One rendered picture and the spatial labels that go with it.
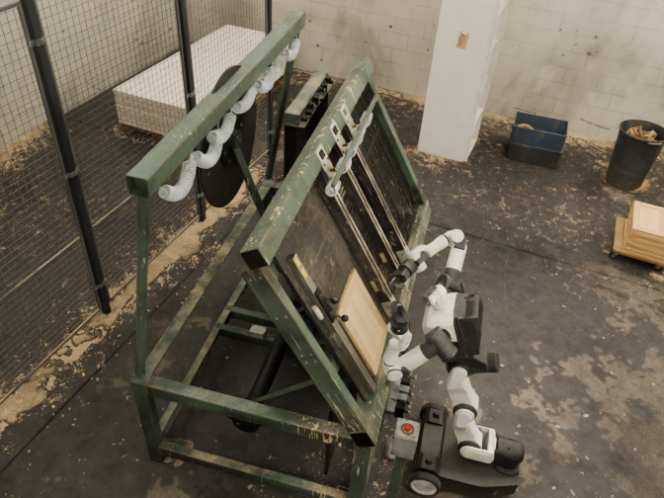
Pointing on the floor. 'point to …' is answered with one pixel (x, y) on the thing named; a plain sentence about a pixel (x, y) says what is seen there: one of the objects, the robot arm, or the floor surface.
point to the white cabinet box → (460, 75)
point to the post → (396, 477)
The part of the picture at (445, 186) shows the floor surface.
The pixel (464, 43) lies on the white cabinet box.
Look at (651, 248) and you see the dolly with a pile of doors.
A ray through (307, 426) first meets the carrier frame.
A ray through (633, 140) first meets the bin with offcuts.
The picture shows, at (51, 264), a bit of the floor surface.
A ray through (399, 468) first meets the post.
